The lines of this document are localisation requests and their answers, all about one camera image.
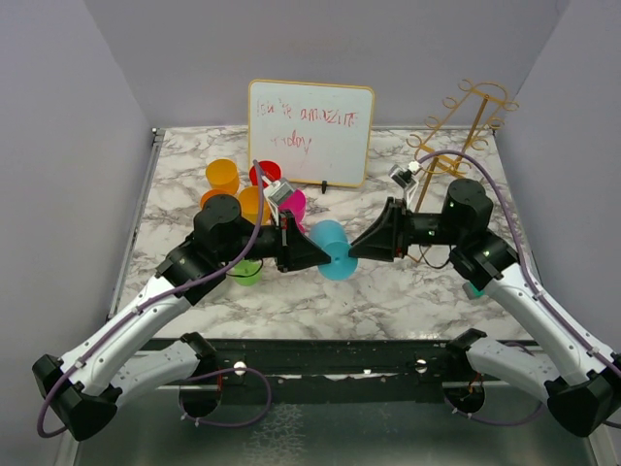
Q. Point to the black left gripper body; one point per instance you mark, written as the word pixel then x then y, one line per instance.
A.
pixel 283 241

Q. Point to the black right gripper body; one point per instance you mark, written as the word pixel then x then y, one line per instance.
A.
pixel 403 235

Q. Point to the teal wine glass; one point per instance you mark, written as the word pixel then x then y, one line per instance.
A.
pixel 330 236

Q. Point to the pink wine glass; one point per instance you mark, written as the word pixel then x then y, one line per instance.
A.
pixel 296 204

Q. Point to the green wine glass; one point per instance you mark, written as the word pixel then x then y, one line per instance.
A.
pixel 247 272

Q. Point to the yellow wine glass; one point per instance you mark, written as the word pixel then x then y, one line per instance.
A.
pixel 249 201
pixel 223 174

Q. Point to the red wine glass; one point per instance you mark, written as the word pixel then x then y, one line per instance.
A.
pixel 270 170

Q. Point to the orange wine glass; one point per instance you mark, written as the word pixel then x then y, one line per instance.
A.
pixel 209 195

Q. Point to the gold wire glass rack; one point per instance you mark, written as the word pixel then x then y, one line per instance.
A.
pixel 475 116

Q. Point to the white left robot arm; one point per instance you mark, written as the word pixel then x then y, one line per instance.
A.
pixel 87 385

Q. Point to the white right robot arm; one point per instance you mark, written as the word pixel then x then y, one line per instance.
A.
pixel 578 380

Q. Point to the green grey eraser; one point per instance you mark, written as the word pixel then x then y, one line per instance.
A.
pixel 471 291

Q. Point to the yellow framed whiteboard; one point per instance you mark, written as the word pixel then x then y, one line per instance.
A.
pixel 315 132

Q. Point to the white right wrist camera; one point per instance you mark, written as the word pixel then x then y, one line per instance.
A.
pixel 406 179

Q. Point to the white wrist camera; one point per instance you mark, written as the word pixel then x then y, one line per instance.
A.
pixel 276 193
pixel 406 179

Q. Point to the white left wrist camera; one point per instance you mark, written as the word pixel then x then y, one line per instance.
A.
pixel 276 193

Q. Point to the black front mounting rail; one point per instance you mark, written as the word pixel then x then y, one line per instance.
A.
pixel 335 371

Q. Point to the aluminium left side rail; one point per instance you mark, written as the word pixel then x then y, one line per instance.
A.
pixel 157 142

